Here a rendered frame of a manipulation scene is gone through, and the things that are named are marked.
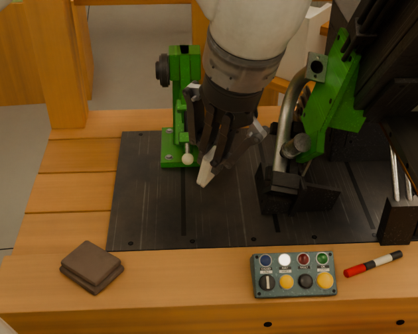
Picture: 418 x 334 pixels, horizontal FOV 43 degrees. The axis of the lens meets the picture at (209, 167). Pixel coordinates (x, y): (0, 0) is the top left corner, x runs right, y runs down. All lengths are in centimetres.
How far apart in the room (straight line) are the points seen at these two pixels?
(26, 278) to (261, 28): 72
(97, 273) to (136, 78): 258
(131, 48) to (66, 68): 254
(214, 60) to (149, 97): 270
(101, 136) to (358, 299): 78
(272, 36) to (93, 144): 92
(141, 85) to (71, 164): 212
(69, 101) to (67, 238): 42
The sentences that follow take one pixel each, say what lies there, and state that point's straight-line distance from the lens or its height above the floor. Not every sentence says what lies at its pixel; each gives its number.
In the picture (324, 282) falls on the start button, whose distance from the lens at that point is 100.
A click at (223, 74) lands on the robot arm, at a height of 140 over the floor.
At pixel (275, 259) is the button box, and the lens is 100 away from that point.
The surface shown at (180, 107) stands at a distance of 122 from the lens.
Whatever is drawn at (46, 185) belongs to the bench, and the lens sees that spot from 130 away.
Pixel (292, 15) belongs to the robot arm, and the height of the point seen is 148.
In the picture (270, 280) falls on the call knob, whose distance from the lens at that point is 98.
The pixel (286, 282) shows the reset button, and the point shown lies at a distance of 98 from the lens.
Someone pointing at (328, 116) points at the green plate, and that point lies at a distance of 102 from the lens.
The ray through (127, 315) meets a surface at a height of 88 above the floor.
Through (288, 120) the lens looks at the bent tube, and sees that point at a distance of 116.
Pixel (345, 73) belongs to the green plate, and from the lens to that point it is 99.
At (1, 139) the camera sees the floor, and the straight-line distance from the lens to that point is 312.
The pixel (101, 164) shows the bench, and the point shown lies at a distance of 133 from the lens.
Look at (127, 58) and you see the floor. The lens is 376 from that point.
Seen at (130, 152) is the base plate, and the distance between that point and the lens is 133.
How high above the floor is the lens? 169
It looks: 39 degrees down
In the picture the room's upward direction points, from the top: straight up
